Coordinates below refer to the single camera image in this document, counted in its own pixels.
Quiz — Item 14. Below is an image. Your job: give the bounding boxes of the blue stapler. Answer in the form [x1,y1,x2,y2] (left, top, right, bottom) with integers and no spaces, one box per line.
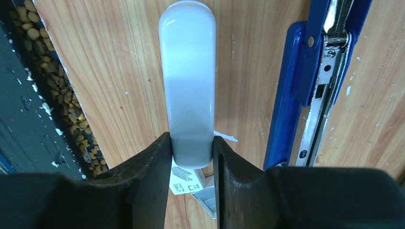
[263,0,372,170]

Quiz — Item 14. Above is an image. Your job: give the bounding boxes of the white stapler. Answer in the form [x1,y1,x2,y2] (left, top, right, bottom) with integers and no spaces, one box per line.
[159,0,216,169]

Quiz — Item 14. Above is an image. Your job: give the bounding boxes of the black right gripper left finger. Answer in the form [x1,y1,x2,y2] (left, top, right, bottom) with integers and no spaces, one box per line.
[0,132,172,229]

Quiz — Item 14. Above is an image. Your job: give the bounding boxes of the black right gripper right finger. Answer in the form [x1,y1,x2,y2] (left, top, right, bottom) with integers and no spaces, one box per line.
[213,136,405,229]

